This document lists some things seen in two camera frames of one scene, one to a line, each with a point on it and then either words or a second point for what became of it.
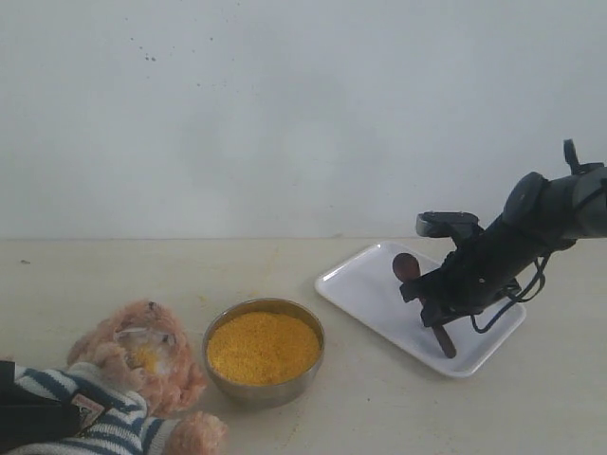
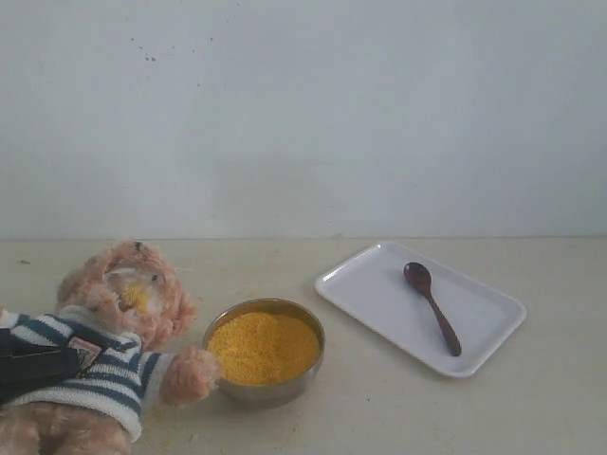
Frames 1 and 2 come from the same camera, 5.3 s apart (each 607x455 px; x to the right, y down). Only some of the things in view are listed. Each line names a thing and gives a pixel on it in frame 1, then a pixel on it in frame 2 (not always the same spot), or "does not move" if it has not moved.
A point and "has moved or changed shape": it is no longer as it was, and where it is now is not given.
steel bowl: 262,352 does not move
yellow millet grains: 263,347 does not move
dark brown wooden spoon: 406,267 has moved or changed shape
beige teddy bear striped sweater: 129,370 has moved or changed shape
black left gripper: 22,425 → 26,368
